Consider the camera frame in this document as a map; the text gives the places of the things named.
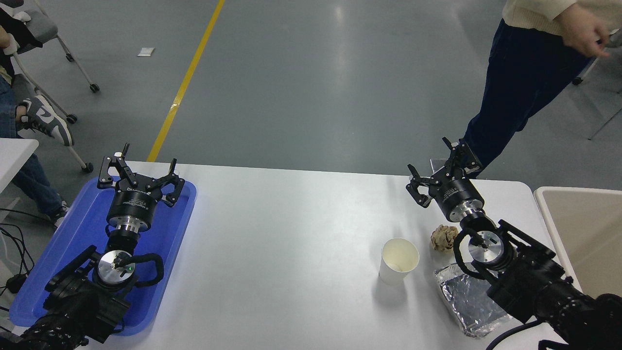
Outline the metal frame wheeled chair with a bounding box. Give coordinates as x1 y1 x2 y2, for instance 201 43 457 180
572 46 622 86

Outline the grey wheeled chair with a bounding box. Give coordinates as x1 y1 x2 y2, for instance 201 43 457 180
0 0 100 174

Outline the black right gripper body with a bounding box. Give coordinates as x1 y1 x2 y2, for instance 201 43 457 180
434 176 485 220

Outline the seated person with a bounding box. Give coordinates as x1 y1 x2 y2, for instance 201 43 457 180
0 10 76 229

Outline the black power adapter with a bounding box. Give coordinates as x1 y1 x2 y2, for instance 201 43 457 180
6 273 28 294

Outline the black floor cable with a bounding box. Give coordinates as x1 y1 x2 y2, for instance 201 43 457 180
0 208 35 274

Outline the small white table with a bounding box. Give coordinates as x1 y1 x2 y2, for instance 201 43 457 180
0 138 39 195

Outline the large pale bin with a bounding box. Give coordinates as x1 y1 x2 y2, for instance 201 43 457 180
534 187 622 298

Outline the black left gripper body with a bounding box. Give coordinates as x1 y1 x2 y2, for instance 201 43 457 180
106 178 165 223

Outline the blue plastic tray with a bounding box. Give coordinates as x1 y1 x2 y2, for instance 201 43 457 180
9 176 197 337

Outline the silver foil tray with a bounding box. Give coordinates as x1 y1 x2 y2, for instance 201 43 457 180
434 262 514 338

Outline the grey metal furniture leg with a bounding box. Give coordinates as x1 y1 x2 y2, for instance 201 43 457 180
588 108 622 141

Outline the person's left hand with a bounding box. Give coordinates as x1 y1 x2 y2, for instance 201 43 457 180
555 2 612 59

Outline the crumpled tan paper ball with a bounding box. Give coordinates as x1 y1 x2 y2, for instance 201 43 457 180
430 225 460 253

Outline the standing person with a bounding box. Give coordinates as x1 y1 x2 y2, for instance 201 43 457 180
461 0 622 178

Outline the white paper cup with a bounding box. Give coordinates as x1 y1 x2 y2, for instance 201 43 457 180
379 238 420 286

